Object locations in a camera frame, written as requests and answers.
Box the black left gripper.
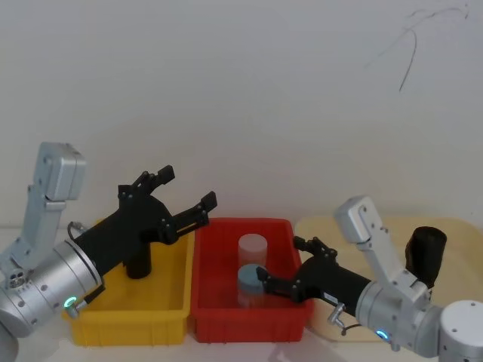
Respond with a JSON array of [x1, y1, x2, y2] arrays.
[[73, 164, 219, 279]]

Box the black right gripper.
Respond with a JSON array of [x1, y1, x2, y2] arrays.
[[255, 235, 374, 318]]

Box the clear plastic cylinder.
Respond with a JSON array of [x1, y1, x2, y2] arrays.
[[237, 233, 269, 271]]

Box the clear cylinder with grey cap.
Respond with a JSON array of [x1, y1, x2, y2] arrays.
[[236, 263, 270, 308]]

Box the slim black cylinder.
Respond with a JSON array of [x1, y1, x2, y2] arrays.
[[125, 241, 153, 281]]

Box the red plastic bin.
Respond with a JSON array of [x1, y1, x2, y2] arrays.
[[187, 217, 316, 345]]

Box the wide black cylinder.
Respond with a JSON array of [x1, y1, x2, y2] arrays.
[[404, 225, 448, 290]]

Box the yellow plastic bin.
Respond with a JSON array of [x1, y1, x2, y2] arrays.
[[62, 216, 195, 348]]

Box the right gripper cable with plug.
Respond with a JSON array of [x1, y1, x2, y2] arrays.
[[327, 302, 364, 337]]

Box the gripper cable with plug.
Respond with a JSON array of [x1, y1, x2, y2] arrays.
[[62, 221, 108, 321], [327, 302, 364, 337]]

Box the left gripper cable with plug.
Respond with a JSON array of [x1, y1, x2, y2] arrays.
[[62, 221, 108, 321]]

